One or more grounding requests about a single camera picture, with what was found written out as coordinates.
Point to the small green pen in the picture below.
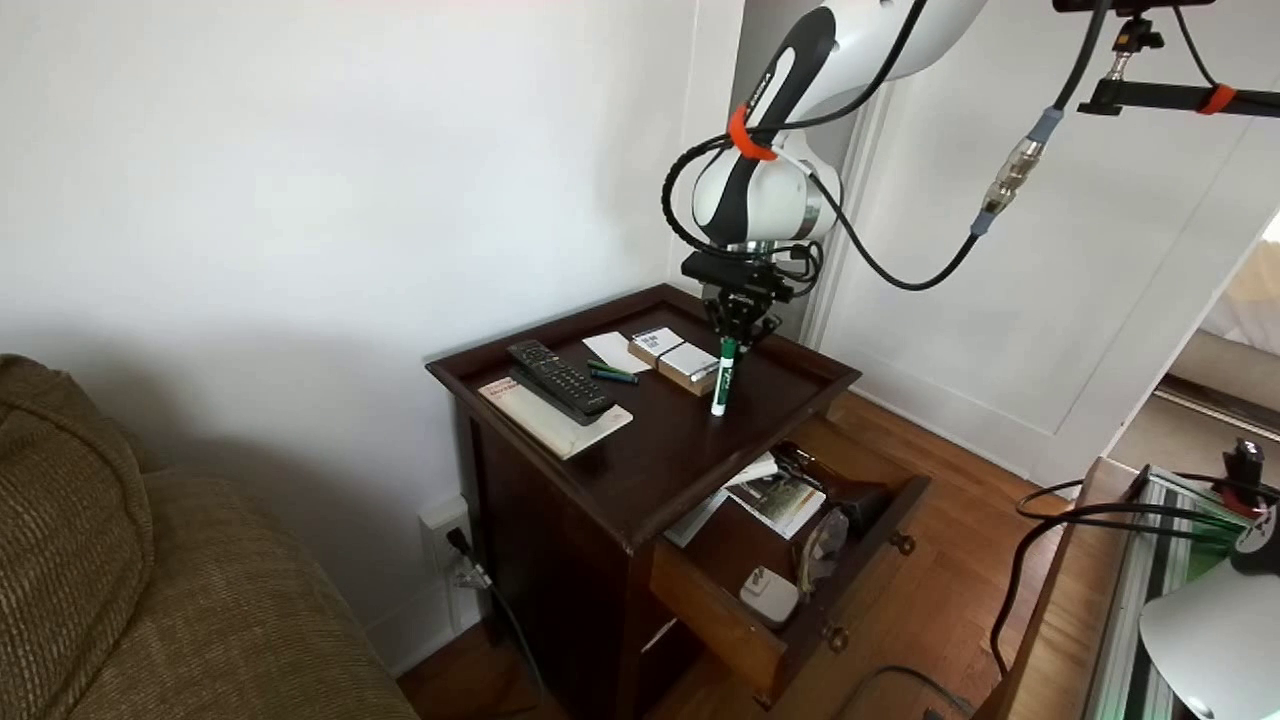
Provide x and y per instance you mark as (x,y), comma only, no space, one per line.
(611,374)

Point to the black TV remote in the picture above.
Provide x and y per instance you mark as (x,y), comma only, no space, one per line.
(561,382)

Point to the white paper card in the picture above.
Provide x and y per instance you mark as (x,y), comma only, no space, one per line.
(612,348)

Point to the dark wooden nightstand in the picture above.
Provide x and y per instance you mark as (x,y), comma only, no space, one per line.
(561,507)

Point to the white flat book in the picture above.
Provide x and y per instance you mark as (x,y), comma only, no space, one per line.
(565,428)

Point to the black knob post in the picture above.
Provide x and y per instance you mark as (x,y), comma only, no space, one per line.
(1243,466)

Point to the green capped marker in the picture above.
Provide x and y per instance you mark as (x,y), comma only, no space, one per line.
(723,385)

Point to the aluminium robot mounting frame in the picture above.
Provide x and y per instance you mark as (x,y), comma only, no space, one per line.
(1135,603)

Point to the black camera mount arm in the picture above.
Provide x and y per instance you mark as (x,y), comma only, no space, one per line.
(1162,98)

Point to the open wooden drawer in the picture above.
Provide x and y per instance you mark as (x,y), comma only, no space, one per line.
(723,613)

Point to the white wall outlet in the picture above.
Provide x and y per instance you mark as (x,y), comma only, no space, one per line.
(440,515)

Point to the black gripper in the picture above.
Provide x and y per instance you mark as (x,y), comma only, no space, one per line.
(741,307)

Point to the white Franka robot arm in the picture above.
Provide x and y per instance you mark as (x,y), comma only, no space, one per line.
(775,202)

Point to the white charger block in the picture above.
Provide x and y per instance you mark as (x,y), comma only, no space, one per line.
(771,599)

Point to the olive brown sofa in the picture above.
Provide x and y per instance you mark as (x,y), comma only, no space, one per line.
(160,603)

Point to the printed booklet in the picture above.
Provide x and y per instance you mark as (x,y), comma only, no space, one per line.
(776,507)

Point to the clear silver round object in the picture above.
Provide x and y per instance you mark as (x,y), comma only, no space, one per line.
(825,551)

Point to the wooden stand board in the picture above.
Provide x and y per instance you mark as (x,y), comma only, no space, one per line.
(1052,627)

